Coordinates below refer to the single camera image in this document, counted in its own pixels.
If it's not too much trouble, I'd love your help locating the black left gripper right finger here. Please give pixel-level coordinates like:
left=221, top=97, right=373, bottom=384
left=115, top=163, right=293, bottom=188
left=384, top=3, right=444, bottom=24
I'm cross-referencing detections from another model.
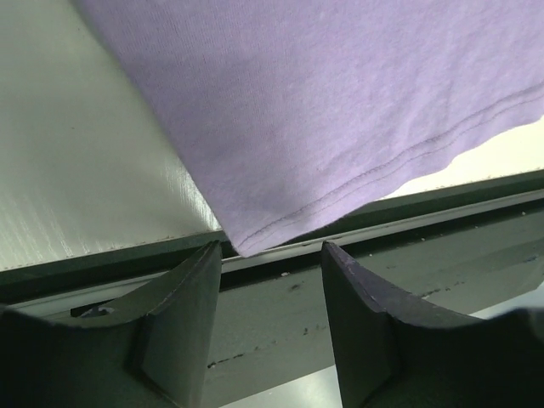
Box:
left=320, top=241, right=490, bottom=408

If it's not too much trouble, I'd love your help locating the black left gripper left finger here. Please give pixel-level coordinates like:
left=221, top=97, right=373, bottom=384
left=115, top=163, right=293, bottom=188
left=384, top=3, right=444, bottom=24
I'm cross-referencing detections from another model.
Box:
left=70, top=240, right=224, bottom=408

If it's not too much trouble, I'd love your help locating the lavender t shirt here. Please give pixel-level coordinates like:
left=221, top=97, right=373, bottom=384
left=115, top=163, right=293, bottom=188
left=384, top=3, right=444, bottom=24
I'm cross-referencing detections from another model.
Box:
left=77, top=1, right=543, bottom=257

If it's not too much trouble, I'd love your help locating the left aluminium frame post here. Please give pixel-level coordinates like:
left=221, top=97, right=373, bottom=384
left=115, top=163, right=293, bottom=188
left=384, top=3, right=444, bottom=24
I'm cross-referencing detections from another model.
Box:
left=0, top=169, right=544, bottom=383

